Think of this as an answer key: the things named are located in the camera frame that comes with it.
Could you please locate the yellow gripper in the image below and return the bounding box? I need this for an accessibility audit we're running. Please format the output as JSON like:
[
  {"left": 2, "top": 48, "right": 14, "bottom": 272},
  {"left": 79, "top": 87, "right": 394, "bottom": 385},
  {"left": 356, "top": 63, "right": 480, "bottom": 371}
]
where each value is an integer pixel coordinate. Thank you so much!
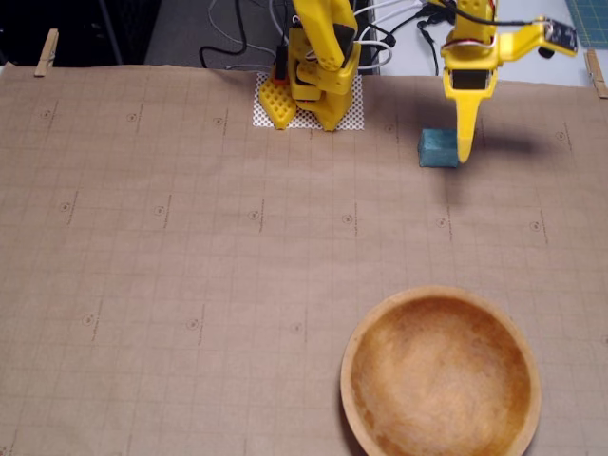
[{"left": 440, "top": 20, "right": 548, "bottom": 165}]

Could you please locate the blue block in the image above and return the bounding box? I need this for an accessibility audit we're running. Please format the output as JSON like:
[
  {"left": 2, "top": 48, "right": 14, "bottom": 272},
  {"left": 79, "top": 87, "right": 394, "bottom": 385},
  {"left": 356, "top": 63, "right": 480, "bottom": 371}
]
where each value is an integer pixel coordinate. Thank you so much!
[{"left": 417, "top": 127, "right": 461, "bottom": 169}]

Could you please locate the round wooden bowl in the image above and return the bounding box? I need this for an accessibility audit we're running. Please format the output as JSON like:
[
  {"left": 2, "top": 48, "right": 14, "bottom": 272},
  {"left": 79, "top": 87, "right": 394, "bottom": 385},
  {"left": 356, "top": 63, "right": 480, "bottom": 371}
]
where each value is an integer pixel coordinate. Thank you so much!
[{"left": 339, "top": 284, "right": 542, "bottom": 456}]

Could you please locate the white perforated mat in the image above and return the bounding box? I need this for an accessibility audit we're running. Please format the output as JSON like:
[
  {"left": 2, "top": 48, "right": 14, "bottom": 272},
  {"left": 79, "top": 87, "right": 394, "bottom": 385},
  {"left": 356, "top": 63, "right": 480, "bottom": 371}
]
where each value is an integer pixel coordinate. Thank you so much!
[{"left": 252, "top": 70, "right": 367, "bottom": 132}]

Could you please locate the wooden clothespin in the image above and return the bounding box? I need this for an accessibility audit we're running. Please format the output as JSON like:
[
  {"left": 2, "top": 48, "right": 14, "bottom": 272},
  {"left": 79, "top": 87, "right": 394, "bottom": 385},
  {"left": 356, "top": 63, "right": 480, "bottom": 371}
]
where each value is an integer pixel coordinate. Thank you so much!
[
  {"left": 33, "top": 28, "right": 60, "bottom": 78},
  {"left": 584, "top": 48, "right": 608, "bottom": 101}
]

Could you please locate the green cutting mat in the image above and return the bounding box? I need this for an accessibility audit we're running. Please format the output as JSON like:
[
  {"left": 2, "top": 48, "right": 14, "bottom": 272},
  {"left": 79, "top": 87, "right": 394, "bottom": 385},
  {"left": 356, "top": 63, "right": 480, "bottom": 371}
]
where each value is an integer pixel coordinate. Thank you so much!
[{"left": 564, "top": 0, "right": 608, "bottom": 49}]

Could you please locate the black orange clamp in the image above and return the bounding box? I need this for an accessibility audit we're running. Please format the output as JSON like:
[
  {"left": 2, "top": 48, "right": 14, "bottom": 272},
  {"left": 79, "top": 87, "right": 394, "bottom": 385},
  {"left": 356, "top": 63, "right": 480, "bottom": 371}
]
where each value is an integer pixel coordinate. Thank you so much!
[{"left": 273, "top": 44, "right": 290, "bottom": 87}]

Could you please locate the gridded wrapping paper sheet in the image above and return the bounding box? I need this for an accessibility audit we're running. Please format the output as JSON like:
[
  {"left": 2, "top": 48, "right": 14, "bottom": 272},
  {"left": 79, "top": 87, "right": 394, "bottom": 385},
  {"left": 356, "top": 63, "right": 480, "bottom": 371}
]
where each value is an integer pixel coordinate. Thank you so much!
[{"left": 0, "top": 64, "right": 608, "bottom": 456}]

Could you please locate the grey metal pole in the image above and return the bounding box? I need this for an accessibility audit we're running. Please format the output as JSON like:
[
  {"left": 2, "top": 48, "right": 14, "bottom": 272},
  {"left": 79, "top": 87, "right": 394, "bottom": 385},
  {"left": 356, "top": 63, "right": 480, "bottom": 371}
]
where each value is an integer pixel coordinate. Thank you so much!
[{"left": 96, "top": 0, "right": 126, "bottom": 66}]

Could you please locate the white red servo wire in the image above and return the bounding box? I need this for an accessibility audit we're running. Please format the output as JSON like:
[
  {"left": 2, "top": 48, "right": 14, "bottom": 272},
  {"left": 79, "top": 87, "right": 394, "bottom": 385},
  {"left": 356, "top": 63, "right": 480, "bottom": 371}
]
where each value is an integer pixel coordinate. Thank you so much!
[{"left": 441, "top": 31, "right": 501, "bottom": 54}]

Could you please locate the black camera cable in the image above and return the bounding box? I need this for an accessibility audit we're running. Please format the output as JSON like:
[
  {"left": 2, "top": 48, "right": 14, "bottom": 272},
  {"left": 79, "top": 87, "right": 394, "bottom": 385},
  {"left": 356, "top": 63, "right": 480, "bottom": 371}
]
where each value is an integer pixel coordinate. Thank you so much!
[{"left": 425, "top": 0, "right": 547, "bottom": 28}]

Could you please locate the black cable with plug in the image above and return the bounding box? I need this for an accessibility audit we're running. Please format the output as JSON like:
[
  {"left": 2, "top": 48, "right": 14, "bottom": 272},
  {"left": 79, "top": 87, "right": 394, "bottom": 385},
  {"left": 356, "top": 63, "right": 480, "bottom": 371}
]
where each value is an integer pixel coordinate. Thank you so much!
[{"left": 361, "top": 22, "right": 399, "bottom": 49}]

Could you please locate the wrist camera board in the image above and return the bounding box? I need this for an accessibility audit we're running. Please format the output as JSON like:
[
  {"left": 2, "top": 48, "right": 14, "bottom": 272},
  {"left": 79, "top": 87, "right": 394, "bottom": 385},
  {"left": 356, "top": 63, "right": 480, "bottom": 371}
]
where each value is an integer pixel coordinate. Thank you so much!
[{"left": 538, "top": 16, "right": 580, "bottom": 61}]

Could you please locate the yellow perforated base plate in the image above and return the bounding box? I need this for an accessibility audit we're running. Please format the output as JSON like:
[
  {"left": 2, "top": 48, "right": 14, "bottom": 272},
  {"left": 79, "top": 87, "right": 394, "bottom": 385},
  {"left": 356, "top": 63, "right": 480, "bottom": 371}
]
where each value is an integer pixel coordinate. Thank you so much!
[{"left": 258, "top": 77, "right": 298, "bottom": 131}]

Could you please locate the thin white cable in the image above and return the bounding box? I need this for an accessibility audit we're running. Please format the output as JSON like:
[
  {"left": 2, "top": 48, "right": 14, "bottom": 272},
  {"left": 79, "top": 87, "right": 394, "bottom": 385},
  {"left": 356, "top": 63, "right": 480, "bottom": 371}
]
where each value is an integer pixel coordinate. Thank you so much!
[{"left": 207, "top": 0, "right": 292, "bottom": 73}]

